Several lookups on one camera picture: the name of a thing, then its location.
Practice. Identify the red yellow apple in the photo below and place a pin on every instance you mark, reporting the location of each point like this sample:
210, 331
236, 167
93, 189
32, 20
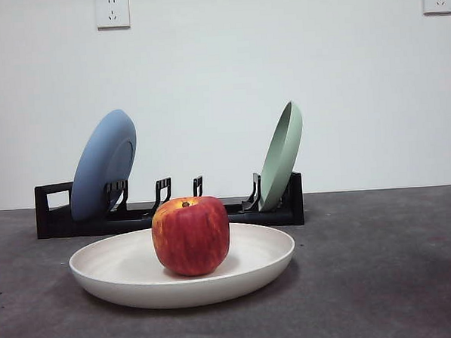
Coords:
191, 239

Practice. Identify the cream yellow plate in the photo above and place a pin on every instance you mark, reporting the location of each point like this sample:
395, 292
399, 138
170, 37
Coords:
113, 265

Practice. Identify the pale green plate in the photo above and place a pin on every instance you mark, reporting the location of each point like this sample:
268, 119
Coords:
282, 162

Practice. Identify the pale blue plate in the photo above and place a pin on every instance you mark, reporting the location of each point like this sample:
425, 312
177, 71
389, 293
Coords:
100, 164

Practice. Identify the black plate rack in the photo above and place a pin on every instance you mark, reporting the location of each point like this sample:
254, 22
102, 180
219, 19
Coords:
47, 227

